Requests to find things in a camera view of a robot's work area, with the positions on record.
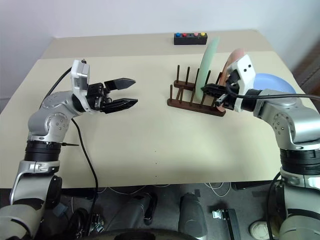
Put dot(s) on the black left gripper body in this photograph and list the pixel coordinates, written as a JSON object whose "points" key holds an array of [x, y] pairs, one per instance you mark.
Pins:
{"points": [[97, 100]]}

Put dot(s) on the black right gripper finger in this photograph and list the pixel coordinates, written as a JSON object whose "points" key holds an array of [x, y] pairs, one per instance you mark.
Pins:
{"points": [[212, 89]]}

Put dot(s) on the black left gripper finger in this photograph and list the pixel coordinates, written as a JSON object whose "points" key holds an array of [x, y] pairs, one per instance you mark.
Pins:
{"points": [[120, 83], [120, 104]]}

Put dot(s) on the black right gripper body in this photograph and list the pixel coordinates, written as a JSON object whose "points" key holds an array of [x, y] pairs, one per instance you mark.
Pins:
{"points": [[228, 100]]}

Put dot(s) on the brown wooden dish rack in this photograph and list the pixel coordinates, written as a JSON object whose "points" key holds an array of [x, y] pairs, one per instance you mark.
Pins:
{"points": [[195, 106]]}

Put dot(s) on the green plate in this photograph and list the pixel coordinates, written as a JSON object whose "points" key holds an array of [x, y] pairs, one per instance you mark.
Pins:
{"points": [[207, 65]]}

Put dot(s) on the pink plate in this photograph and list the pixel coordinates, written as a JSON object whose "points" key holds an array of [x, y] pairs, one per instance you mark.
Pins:
{"points": [[235, 56]]}

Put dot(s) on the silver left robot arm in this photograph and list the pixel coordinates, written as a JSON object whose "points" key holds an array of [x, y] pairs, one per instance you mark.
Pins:
{"points": [[55, 100]]}

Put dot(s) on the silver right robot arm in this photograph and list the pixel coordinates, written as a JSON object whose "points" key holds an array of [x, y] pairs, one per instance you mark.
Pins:
{"points": [[287, 105]]}

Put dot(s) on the cream table mat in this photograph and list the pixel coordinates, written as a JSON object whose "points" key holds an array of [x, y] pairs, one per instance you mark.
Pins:
{"points": [[150, 137]]}

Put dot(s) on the blue plate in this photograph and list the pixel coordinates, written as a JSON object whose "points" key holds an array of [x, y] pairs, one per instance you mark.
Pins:
{"points": [[272, 81]]}

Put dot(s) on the black button box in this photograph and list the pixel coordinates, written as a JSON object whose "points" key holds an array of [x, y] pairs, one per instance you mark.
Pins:
{"points": [[190, 40]]}

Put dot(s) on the yellow push button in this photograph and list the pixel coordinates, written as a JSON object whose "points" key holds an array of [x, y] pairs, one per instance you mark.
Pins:
{"points": [[203, 33]]}

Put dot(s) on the dark grey rounded shape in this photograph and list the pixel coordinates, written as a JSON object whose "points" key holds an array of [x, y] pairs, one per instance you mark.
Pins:
{"points": [[193, 215]]}

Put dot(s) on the white round object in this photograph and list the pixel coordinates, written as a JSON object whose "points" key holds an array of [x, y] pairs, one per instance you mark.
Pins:
{"points": [[260, 228]]}

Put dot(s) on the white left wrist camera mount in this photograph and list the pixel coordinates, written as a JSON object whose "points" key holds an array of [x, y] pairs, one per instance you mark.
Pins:
{"points": [[78, 75]]}

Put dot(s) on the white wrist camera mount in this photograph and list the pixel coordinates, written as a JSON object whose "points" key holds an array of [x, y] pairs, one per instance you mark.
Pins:
{"points": [[78, 75], [246, 72]]}

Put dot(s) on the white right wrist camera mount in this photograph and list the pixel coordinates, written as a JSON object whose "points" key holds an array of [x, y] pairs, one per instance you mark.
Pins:
{"points": [[246, 72]]}

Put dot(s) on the black table frame bar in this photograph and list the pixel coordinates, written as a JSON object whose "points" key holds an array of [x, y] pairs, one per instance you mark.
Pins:
{"points": [[80, 193], [255, 186]]}

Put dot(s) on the silver clamp bracket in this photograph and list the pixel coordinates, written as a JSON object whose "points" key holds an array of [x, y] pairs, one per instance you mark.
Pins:
{"points": [[217, 215]]}

